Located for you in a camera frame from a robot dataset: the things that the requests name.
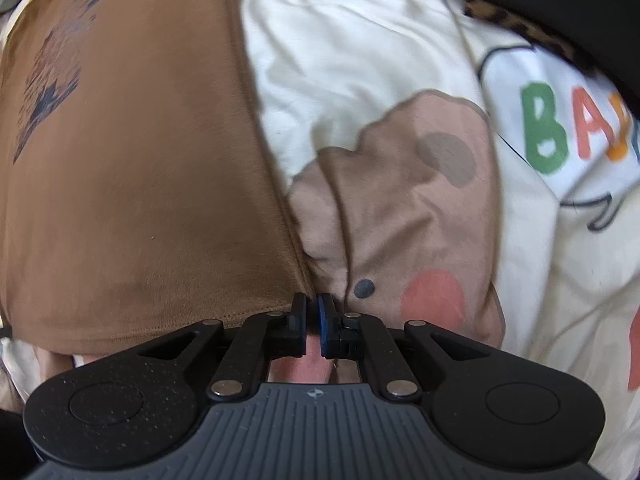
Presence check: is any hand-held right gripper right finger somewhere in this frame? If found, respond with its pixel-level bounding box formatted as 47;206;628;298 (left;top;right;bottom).
317;292;493;401

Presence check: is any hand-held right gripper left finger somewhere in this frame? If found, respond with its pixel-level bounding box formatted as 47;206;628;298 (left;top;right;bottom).
137;292;307;401

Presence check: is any white printed blanket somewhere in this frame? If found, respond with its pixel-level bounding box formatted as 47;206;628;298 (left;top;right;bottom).
0;0;640;480

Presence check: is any brown printed t-shirt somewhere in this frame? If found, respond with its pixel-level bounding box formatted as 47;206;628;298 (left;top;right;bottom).
0;0;321;356

